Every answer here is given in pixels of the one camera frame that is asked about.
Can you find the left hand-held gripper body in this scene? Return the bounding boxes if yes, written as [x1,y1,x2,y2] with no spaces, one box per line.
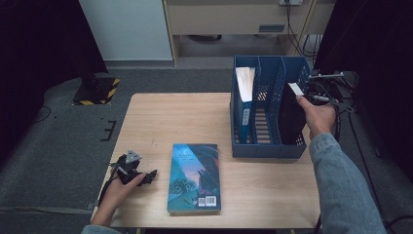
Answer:
[111,148,144,186]

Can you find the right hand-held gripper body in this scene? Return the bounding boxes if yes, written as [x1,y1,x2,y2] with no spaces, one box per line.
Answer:
[306,72,346,105]

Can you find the black book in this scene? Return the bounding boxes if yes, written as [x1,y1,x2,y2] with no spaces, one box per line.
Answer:
[278,82,308,146]

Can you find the teal picture-cover book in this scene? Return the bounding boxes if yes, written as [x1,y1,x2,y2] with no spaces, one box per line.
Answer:
[167,143,222,215]

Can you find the blue plastic file rack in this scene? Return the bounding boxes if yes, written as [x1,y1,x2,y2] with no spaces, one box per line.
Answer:
[229,54,312,160]

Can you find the blue book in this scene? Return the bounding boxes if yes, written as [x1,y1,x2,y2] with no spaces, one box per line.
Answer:
[235,66,258,145]

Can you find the person's right hand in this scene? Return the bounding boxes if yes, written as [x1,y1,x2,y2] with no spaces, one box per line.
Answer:
[295,95,337,141]

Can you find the person's left hand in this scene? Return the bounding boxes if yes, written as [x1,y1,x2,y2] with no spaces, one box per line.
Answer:
[96,173,148,215]

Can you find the dark curtain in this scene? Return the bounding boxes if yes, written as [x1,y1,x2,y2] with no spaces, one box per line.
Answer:
[313,0,413,183]
[0,0,110,167]

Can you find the gray desk label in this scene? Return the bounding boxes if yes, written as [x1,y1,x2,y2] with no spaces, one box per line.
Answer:
[258,23,286,34]

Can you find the beige wooden desk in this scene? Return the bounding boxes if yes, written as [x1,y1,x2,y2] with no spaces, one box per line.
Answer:
[162,0,337,67]

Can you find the white cabinet panel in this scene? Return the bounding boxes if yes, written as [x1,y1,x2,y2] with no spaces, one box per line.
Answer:
[78,0,173,61]

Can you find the left hand-held gripper cable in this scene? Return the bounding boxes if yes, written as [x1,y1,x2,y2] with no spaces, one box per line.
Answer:
[96,165,119,207]

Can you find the hand-held gripper cable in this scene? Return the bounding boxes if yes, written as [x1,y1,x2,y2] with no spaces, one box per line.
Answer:
[311,93,356,144]
[96,165,119,207]

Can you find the right hand-held gripper cable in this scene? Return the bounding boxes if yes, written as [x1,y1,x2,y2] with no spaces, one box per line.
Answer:
[311,93,356,144]

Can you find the black hanging cables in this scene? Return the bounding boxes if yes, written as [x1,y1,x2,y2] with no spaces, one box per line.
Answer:
[284,0,323,60]

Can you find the black floor cable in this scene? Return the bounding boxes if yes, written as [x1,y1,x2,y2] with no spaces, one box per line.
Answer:
[32,104,53,124]
[347,105,413,234]

